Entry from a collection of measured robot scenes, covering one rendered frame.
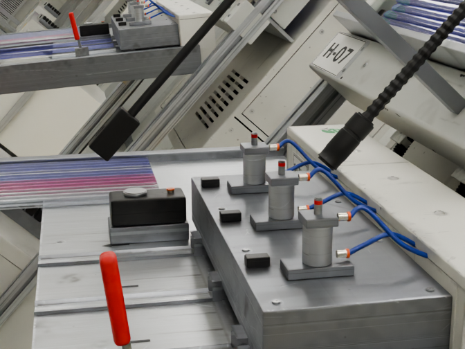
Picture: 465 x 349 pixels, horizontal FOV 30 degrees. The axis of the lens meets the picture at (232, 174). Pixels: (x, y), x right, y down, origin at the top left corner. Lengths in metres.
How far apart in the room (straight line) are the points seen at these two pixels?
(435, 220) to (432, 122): 0.17
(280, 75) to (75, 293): 1.30
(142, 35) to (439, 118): 1.21
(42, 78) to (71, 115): 3.33
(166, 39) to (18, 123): 3.36
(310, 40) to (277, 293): 1.44
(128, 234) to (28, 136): 4.44
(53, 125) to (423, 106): 4.48
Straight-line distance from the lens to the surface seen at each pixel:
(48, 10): 8.25
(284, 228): 0.73
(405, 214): 0.72
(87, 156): 1.19
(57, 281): 0.80
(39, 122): 5.29
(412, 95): 0.93
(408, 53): 0.81
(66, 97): 5.26
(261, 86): 2.00
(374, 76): 1.05
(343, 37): 1.23
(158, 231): 0.88
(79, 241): 0.90
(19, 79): 1.95
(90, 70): 1.95
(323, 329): 0.60
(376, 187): 0.79
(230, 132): 2.01
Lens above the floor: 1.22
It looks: 4 degrees down
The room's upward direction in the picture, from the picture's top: 41 degrees clockwise
